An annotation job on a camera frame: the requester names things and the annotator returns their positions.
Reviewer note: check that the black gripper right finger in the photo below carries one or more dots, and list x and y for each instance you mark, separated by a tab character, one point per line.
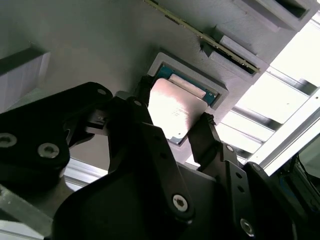
225	162

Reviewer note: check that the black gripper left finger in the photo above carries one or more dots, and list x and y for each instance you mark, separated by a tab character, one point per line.
37	130

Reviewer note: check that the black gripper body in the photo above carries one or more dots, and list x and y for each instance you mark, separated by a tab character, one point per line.
112	212

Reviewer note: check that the silver CPU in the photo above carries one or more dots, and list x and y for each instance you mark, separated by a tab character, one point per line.
175	107

